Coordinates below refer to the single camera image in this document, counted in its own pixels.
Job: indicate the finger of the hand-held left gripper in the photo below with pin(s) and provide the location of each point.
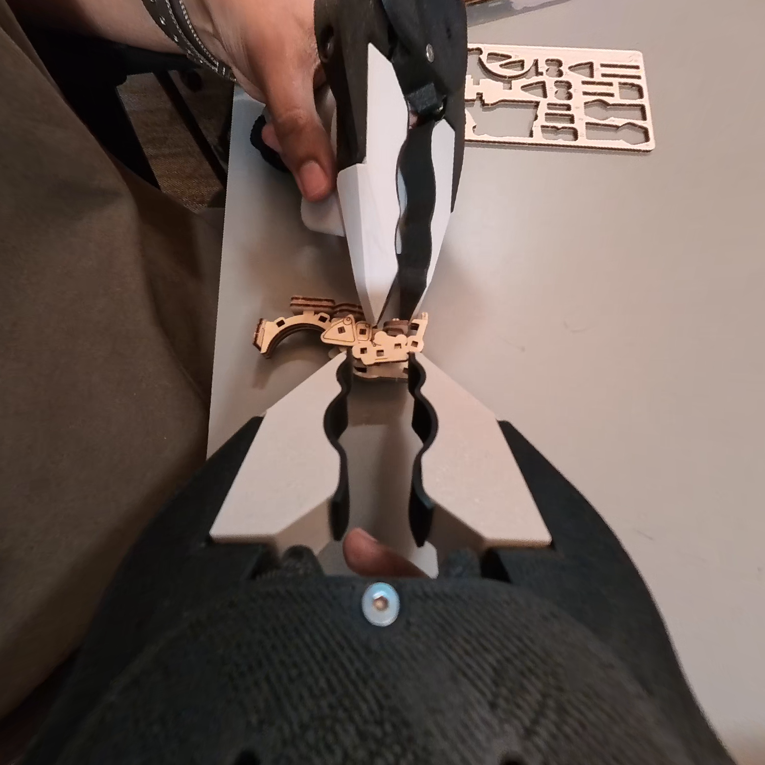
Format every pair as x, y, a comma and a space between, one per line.
373, 209
439, 179

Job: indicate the silver wristwatch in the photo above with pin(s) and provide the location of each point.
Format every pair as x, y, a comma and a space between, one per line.
191, 36

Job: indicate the person's right hand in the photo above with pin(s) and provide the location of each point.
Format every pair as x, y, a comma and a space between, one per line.
376, 556

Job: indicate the wooden puzzle model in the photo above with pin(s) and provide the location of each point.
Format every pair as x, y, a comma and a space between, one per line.
370, 346

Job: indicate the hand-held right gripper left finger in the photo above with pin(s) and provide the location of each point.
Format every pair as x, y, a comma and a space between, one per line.
281, 472

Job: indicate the olive trousers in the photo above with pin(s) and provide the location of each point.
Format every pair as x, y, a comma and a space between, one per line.
89, 299

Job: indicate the grey desk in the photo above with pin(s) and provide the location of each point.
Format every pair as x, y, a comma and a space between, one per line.
597, 299

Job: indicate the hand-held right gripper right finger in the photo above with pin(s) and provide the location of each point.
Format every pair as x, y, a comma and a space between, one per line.
478, 478

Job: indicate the person's left hand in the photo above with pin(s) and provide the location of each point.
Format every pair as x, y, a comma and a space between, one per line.
275, 48

